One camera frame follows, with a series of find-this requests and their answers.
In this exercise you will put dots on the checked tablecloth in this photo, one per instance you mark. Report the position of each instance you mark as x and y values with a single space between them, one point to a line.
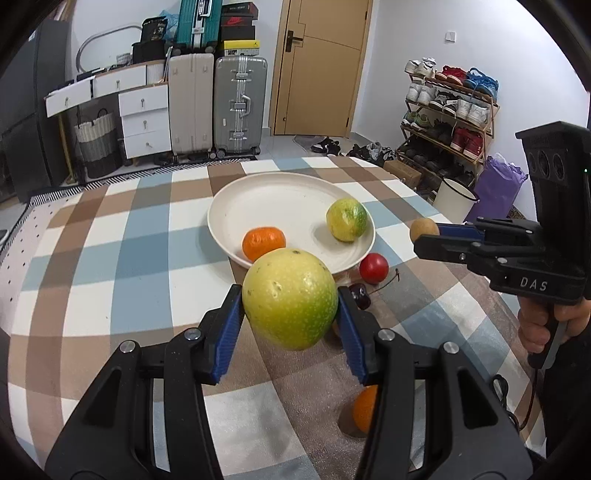
115 277

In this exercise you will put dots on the purple bag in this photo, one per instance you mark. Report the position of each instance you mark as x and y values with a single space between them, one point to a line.
501 187

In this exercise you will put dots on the bent metal tube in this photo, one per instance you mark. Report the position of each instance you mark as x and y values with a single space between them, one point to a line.
99 36

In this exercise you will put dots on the small white basket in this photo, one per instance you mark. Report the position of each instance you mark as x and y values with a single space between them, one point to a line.
123 58

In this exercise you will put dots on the wooden door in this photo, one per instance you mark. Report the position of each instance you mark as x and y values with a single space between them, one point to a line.
318 69

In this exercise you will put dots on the large yellow-green round fruit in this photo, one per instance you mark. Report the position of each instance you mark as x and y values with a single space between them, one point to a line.
291 300

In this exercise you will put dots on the cream round plate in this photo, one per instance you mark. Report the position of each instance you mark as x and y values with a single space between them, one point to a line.
286 203

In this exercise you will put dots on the large orange tangerine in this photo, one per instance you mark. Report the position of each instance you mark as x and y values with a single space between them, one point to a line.
263 243

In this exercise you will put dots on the white wall switch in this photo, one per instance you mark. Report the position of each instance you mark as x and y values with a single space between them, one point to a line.
450 37

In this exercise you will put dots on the wooden shoe rack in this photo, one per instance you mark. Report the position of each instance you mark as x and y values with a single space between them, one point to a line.
491 122

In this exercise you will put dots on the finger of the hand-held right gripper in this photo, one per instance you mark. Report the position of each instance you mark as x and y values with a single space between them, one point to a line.
441 249
459 231

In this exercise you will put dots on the shoe rack with shoes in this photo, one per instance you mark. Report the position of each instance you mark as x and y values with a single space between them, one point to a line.
461 108

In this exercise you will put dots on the blue plastic bag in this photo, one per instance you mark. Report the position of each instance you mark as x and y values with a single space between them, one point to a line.
171 23

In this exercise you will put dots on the person's right hand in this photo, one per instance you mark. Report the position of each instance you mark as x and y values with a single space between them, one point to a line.
531 323

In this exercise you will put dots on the white bin black rim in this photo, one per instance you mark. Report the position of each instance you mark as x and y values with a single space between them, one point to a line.
452 201

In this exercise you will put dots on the person's right forearm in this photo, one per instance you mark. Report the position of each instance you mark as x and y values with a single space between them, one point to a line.
570 397

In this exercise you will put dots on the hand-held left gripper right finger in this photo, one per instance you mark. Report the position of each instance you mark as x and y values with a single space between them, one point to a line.
353 333

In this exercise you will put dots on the cardboard box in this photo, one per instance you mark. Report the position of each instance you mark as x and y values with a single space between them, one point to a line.
402 171

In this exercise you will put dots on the mottled green round fruit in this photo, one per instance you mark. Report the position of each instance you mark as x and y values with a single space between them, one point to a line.
347 219

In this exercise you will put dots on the brown kiwi fruit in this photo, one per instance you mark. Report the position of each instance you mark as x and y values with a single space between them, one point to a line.
422 228

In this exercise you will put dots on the woven laundry basket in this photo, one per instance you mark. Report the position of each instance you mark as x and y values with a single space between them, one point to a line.
97 143

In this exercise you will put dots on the yellow shoe box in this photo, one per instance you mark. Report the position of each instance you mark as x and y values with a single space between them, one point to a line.
241 47

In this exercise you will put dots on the teal suitcase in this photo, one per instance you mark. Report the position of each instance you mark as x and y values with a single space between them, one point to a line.
198 23

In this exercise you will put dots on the black paper bag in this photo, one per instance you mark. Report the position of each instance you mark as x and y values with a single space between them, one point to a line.
153 28

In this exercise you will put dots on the black storage box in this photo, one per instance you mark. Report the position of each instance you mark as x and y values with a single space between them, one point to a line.
148 51

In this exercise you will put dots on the dark cherry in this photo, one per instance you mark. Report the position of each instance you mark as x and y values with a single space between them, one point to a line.
361 295

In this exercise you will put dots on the white dressing table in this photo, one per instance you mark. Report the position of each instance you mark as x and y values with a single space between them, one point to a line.
143 120

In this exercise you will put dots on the black shoe box red logo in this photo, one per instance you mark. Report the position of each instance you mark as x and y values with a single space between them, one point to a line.
238 14

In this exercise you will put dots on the pile of dark sandals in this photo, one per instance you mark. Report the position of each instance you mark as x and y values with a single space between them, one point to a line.
364 150

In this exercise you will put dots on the small orange tangerine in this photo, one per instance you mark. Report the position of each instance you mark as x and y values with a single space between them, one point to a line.
365 408

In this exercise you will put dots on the beige suitcase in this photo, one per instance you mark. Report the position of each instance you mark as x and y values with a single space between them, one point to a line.
191 106

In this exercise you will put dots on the plain black shoe box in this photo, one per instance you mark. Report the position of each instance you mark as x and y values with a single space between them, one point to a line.
237 33

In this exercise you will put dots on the dark grey refrigerator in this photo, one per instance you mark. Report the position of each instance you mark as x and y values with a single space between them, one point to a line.
32 115

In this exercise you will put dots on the silver suitcase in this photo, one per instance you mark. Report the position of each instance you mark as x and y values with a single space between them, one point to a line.
240 106

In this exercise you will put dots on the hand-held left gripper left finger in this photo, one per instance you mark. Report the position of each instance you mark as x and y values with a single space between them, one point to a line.
228 333

